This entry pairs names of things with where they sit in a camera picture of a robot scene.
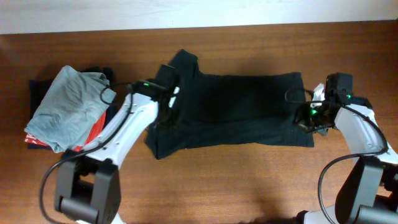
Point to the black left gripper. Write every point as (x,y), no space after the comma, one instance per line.
(173,120)

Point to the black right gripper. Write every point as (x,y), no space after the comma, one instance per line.
(300,121)

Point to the dark teal shirt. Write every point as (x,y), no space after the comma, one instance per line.
(227,109)

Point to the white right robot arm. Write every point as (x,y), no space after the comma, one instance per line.
(369,194)

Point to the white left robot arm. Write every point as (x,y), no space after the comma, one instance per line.
(88,182)

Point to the red folded garment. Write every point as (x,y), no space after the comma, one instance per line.
(34,143)

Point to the light blue folded shirt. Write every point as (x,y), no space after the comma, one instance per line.
(74,102)

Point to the navy folded garment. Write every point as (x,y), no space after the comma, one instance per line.
(38,90)

